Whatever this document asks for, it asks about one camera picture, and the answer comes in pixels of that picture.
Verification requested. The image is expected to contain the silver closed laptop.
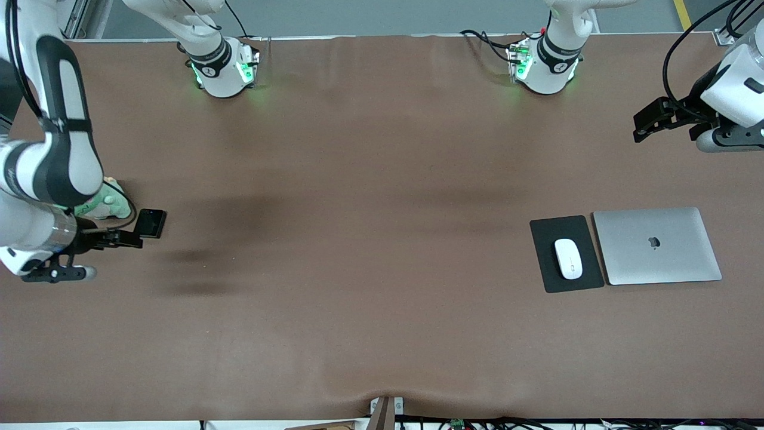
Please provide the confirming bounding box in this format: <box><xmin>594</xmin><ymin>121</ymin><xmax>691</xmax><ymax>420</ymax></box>
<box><xmin>593</xmin><ymin>207</ymin><xmax>723</xmax><ymax>286</ymax></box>

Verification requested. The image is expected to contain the brown table cover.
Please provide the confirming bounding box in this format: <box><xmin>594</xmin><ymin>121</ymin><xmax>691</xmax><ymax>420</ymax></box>
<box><xmin>0</xmin><ymin>33</ymin><xmax>764</xmax><ymax>422</ymax></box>

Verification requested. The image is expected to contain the black right base cable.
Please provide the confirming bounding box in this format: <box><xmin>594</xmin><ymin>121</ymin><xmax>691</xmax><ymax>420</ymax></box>
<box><xmin>224</xmin><ymin>0</ymin><xmax>263</xmax><ymax>60</ymax></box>

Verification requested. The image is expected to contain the black phone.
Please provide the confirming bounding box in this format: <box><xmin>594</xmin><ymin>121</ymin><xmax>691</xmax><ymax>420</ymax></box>
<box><xmin>136</xmin><ymin>208</ymin><xmax>167</xmax><ymax>239</ymax></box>

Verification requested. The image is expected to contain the black base cable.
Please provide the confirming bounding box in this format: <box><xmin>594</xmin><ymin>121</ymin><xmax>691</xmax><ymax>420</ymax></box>
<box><xmin>224</xmin><ymin>0</ymin><xmax>263</xmax><ymax>60</ymax></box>
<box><xmin>460</xmin><ymin>29</ymin><xmax>515</xmax><ymax>64</ymax></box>

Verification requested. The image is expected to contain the aluminium frame profile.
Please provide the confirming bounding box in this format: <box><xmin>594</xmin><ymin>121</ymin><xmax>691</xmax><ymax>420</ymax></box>
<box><xmin>713</xmin><ymin>0</ymin><xmax>764</xmax><ymax>47</ymax></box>
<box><xmin>58</xmin><ymin>0</ymin><xmax>114</xmax><ymax>40</ymax></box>

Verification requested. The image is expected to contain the white computer mouse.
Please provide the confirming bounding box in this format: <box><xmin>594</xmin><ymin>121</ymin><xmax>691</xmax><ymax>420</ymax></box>
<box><xmin>554</xmin><ymin>238</ymin><xmax>583</xmax><ymax>280</ymax></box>

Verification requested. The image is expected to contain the black mouse pad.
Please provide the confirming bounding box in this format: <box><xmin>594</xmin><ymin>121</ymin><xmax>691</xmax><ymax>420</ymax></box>
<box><xmin>529</xmin><ymin>215</ymin><xmax>605</xmax><ymax>294</ymax></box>

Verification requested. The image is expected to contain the grey table edge bracket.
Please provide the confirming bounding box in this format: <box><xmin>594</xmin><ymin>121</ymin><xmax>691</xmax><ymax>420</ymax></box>
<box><xmin>369</xmin><ymin>396</ymin><xmax>405</xmax><ymax>430</ymax></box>

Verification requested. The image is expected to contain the green dinosaur plush toy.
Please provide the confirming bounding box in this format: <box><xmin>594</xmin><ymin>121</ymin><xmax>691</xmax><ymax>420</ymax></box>
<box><xmin>74</xmin><ymin>177</ymin><xmax>132</xmax><ymax>220</ymax></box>

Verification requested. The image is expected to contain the black left base cable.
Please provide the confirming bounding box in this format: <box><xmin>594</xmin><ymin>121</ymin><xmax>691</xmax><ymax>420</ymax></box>
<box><xmin>460</xmin><ymin>29</ymin><xmax>515</xmax><ymax>64</ymax></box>

